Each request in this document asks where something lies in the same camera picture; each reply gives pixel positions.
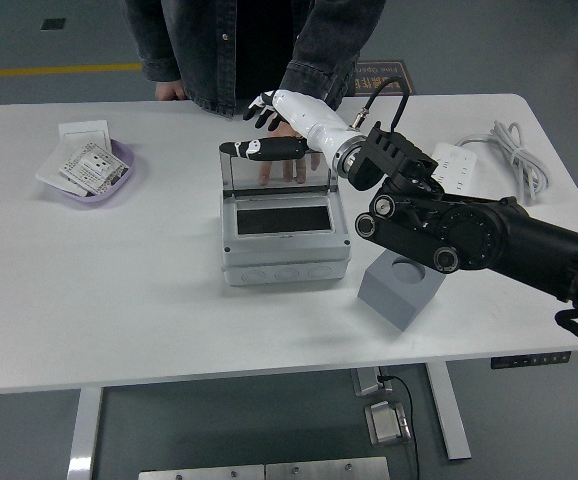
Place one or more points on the person's right hand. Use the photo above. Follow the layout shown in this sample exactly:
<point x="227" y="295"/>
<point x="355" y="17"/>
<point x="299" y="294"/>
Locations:
<point x="169" y="91"/>

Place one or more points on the grey cube with round hole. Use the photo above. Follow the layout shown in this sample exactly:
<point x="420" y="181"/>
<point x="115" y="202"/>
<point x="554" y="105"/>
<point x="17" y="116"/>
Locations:
<point x="394" y="305"/>

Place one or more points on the person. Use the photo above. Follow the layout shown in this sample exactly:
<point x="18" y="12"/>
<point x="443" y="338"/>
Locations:
<point x="209" y="40"/>

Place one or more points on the person's left forearm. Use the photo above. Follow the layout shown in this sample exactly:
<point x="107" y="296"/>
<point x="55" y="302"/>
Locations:
<point x="329" y="50"/>

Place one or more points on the grey box with clear lid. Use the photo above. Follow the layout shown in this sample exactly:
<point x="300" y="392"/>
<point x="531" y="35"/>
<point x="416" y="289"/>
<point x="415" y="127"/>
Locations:
<point x="284" y="260"/>

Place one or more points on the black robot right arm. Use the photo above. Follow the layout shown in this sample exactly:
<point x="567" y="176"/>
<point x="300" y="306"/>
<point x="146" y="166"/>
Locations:
<point x="494" y="230"/>

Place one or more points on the white blank switch plate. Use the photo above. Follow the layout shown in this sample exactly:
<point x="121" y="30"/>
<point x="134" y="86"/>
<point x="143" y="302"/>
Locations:
<point x="84" y="132"/>

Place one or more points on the grey metal floor plate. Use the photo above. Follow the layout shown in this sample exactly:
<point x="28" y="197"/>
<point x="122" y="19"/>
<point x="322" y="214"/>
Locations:
<point x="201" y="473"/>
<point x="326" y="469"/>

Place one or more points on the brown floor sign with text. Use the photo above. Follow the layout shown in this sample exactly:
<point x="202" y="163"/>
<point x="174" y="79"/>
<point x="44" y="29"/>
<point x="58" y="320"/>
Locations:
<point x="384" y="70"/>

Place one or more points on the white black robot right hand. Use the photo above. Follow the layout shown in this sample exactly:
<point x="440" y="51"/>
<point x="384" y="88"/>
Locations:
<point x="309" y="117"/>

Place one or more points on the white power strip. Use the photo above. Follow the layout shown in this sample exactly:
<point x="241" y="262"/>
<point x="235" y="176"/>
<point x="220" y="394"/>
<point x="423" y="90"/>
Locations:
<point x="461" y="160"/>

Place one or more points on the silver floor socket box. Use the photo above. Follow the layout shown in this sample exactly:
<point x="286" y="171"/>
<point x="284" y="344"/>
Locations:
<point x="386" y="422"/>

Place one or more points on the white table leg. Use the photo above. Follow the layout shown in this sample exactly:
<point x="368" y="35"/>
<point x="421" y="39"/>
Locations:
<point x="84" y="430"/>
<point x="449" y="410"/>

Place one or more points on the white flat packet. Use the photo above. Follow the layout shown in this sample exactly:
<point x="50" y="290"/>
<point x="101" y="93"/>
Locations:
<point x="49" y="170"/>

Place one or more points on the white socket panel with label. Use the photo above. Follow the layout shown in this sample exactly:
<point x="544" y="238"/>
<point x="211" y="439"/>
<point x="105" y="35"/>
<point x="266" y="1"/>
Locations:
<point x="91" y="167"/>

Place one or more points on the black table control panel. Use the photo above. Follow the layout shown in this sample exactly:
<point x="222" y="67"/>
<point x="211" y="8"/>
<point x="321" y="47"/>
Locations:
<point x="530" y="360"/>

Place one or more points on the person's left hand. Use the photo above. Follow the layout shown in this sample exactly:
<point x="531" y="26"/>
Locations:
<point x="285" y="131"/>

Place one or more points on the black square floor hatch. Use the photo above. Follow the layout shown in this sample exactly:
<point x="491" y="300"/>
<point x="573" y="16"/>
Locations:
<point x="52" y="24"/>

